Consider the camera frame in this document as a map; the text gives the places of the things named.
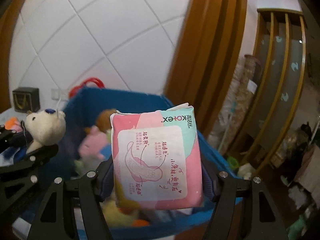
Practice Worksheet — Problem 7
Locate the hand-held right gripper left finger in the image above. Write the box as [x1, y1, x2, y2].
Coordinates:
[26, 155, 115, 240]

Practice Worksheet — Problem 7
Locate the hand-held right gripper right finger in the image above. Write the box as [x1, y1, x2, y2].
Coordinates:
[200, 155, 295, 240]

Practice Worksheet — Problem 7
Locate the blue plastic crate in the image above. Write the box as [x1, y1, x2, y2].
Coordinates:
[12, 87, 251, 240]

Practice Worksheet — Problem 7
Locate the cardboard box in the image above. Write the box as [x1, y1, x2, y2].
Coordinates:
[294, 144, 320, 193]

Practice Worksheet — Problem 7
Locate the small green toy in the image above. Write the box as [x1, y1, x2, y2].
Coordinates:
[227, 156, 241, 171]

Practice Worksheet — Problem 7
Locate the pink pig plush orange dress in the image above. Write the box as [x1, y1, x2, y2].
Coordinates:
[4, 117, 23, 133]

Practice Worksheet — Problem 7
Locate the beige fluffy blanket roll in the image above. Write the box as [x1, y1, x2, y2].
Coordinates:
[207, 54, 263, 153]

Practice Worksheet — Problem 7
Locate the dark gift box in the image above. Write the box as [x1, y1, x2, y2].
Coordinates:
[12, 87, 41, 113]

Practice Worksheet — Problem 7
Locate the pink sanitary pad pack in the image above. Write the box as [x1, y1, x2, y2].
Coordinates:
[110, 102, 204, 210]

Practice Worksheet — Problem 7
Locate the pink plush toy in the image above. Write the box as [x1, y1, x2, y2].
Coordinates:
[78, 126, 112, 161]

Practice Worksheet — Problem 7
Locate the white wall socket panel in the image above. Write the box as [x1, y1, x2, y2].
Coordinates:
[51, 88, 68, 101]

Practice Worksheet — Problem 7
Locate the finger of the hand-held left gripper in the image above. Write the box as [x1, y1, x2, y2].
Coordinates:
[0, 145, 59, 214]
[0, 124, 34, 148]

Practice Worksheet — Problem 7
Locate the brown plush toy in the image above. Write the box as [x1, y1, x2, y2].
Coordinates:
[96, 108, 118, 131]

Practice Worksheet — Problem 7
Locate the wooden frame post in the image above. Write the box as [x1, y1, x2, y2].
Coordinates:
[164, 0, 248, 141]

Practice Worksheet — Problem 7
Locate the wooden glass cabinet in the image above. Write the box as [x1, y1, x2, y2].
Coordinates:
[250, 7, 309, 173]

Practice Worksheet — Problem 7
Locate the yellow plush toy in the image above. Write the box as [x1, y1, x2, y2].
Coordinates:
[100, 180, 141, 228]

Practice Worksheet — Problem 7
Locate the small beige bear plush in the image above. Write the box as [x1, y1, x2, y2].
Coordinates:
[23, 108, 67, 153]

